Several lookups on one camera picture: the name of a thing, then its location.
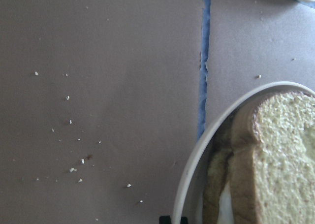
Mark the bread slice with egg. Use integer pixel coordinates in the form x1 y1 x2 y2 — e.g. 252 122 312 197
202 116 234 224

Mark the fried egg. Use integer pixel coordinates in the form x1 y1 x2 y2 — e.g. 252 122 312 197
217 182 234 224

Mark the white round plate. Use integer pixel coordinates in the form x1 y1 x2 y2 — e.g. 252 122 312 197
170 81 315 224

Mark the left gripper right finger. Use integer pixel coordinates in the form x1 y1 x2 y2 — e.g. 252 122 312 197
180 217 188 224

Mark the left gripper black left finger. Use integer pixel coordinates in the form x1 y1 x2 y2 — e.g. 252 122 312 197
158 216 172 224

